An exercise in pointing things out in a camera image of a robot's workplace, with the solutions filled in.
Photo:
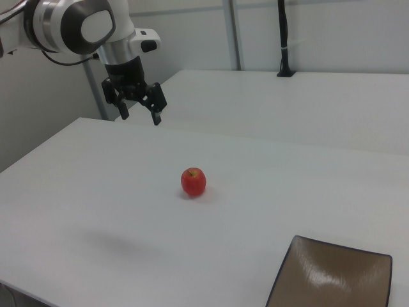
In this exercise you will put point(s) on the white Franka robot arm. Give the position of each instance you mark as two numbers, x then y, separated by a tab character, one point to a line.
48	25

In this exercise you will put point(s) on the black pole with base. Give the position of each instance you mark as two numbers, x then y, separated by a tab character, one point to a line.
283	32

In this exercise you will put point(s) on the grey aluminium partition post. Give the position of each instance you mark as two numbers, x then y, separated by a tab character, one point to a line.
234	35

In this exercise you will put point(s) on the red ball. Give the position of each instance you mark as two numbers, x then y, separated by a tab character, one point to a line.
193	182

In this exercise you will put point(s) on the brown square ceramic plate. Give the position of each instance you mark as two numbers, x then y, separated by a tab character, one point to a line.
332	275

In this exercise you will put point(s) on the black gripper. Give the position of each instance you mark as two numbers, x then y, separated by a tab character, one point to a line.
126	75

